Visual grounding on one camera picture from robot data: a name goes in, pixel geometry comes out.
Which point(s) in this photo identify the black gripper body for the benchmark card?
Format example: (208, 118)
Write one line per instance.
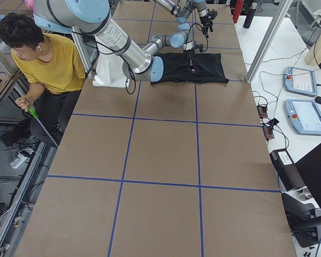
(189, 54)
(204, 20)

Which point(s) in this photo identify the black graphic t-shirt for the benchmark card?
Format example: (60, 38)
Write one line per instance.
(204, 68)

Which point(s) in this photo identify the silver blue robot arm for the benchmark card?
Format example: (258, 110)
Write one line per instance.
(182, 13)
(94, 18)

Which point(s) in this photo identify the red cylinder bottle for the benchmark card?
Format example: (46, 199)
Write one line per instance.
(237, 10)

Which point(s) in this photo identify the black cylinder bottle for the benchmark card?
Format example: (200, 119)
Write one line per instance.
(250, 15)

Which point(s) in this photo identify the orange black connector strip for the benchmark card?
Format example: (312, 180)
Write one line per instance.
(265, 122)

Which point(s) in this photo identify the far blue teach pendant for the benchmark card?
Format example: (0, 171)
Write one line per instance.
(300, 81)

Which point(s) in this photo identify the blue teach pendant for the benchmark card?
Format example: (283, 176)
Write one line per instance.
(300, 81)
(304, 116)

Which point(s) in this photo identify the near blue teach pendant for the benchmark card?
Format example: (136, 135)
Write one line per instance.
(304, 116)

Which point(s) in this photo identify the person in yellow shirt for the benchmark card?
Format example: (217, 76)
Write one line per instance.
(54, 70)

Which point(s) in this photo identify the black brown box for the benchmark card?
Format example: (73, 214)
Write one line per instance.
(286, 169)

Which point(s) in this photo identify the black monitor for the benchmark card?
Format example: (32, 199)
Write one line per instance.
(309, 168)

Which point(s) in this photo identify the white power strip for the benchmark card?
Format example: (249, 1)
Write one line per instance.
(18, 161)

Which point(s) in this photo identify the aluminium frame post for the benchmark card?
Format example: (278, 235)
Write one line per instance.
(267, 39)

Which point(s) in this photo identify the green handled tool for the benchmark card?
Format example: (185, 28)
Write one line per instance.
(32, 112)

